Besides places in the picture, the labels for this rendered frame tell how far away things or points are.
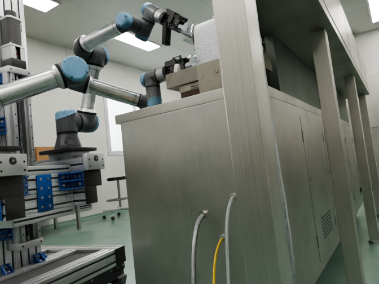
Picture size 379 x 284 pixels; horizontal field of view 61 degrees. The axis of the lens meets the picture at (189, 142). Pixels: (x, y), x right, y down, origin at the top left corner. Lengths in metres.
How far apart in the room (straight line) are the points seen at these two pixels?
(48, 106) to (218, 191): 4.36
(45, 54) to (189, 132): 4.49
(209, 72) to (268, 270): 0.83
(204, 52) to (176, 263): 0.91
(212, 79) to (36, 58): 4.39
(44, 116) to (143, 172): 3.96
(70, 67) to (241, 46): 1.07
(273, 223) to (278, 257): 0.05
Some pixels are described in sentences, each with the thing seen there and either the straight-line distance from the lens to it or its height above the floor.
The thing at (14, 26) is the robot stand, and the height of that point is 1.47.
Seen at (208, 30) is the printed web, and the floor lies 1.24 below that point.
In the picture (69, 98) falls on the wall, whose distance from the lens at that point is 5.55.
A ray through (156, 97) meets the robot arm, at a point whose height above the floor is 1.00.
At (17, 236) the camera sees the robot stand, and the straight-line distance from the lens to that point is 1.83.
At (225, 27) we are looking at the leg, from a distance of 0.60.
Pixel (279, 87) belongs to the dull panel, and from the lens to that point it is 1.37.
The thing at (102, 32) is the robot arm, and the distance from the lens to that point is 1.82.
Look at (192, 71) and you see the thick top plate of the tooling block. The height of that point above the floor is 1.01.
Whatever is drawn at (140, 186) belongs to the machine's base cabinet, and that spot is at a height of 0.58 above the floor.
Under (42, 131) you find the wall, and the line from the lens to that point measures 5.14.
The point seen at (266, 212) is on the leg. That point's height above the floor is 0.55.
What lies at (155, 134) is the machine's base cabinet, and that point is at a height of 0.78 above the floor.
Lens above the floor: 0.63
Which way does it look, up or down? 5 degrees up
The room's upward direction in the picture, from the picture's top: 6 degrees counter-clockwise
